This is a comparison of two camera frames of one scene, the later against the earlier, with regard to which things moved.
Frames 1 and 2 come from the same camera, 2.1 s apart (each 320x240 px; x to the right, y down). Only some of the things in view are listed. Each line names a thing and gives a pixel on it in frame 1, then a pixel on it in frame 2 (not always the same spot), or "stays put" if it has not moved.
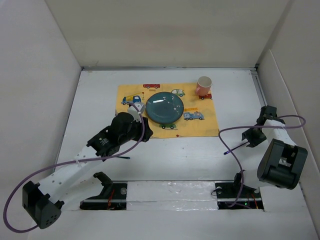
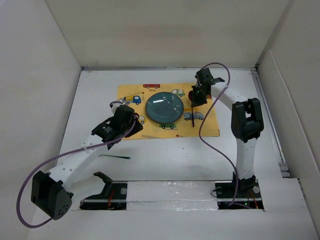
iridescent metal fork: [123, 157] stays put
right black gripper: [248, 135] to [196, 102]
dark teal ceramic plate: [164, 107] stays put
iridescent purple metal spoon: [226, 152] to [190, 96]
